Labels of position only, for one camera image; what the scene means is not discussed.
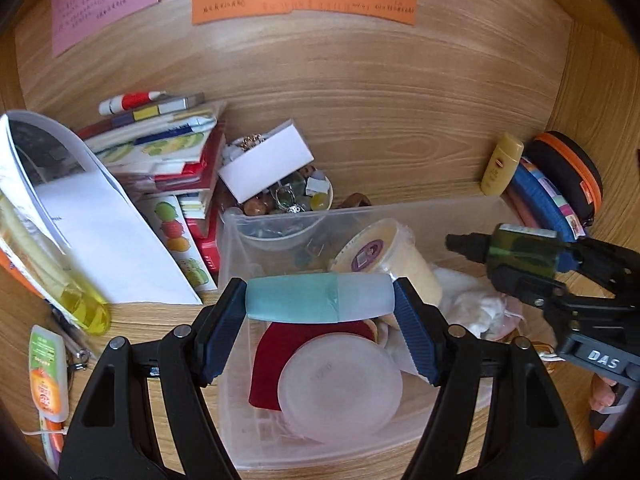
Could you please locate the white bowl of trinkets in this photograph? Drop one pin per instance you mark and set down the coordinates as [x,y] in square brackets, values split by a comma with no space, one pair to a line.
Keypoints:
[320,195]

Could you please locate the folded white paper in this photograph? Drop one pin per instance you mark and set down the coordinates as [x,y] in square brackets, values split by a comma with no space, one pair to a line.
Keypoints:
[110,240]

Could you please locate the wooden desktop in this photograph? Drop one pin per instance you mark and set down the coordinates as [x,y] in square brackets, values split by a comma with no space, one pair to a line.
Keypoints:
[160,317]

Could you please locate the fruit print box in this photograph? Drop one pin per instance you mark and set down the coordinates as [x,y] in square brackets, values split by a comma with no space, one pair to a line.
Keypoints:
[180,245]

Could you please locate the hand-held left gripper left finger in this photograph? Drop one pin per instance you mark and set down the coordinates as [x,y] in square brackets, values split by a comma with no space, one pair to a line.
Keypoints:
[222,330]

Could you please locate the small metal clip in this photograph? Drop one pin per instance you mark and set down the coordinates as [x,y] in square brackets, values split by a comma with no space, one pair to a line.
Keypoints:
[79,359]

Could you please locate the silver black pen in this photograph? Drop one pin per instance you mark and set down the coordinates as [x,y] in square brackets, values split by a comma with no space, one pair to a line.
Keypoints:
[67,330]

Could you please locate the gold hair clip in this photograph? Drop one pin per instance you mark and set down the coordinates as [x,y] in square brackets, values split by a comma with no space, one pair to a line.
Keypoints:
[252,141]

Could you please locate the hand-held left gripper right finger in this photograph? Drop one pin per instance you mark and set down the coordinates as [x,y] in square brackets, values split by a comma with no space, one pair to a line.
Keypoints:
[415,330]

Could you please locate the orange sunscreen tube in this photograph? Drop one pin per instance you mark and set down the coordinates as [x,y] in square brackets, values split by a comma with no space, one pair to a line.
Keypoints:
[15,272]

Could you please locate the orange marker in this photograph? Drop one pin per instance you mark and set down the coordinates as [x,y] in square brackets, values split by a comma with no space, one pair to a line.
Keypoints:
[55,442]

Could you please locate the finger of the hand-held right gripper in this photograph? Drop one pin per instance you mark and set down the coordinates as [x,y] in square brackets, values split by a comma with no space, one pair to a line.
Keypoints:
[605,265]
[535,292]

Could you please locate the white cloth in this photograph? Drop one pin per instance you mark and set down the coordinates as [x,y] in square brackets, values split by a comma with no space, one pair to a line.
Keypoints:
[465,300]

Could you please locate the small yellow bottle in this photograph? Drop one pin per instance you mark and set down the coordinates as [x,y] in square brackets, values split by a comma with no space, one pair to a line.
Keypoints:
[500,167]

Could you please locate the black orange round case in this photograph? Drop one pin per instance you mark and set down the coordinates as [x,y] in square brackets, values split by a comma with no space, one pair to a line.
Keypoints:
[560,160]

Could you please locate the blue pencil case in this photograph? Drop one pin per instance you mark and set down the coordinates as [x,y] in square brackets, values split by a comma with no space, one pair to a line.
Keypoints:
[537,195]

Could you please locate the cream plastic tub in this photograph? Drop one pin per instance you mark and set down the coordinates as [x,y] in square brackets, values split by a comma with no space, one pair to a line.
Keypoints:
[405,260]

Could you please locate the clear plastic storage box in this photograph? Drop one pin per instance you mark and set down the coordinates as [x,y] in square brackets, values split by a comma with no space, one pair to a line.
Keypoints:
[320,452]

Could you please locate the green orange squeeze bottle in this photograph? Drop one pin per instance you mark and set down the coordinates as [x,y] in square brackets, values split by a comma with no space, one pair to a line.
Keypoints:
[47,385]

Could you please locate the teal bottle with clear cap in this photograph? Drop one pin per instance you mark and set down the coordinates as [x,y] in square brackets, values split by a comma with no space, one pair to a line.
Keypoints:
[300,297]

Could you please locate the white rectangular box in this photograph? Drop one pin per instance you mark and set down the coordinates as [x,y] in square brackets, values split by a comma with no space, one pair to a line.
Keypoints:
[270,165]

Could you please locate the yellow green spray bottle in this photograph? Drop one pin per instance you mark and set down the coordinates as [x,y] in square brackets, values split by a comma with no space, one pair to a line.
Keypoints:
[85,310]

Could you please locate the dark green spray bottle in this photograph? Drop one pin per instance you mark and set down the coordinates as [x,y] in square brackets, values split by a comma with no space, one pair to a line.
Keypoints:
[520,252]

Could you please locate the dark red pouch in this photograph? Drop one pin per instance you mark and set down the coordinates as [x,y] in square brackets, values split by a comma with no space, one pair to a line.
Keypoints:
[275,360]

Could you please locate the person's right hand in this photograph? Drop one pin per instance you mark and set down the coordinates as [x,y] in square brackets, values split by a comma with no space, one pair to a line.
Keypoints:
[602,395]

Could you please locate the pink paper note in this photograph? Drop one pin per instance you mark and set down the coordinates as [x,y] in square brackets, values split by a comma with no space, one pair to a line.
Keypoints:
[105,0]

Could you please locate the white red marker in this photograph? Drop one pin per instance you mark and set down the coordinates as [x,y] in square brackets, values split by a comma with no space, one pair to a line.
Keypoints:
[130,102]

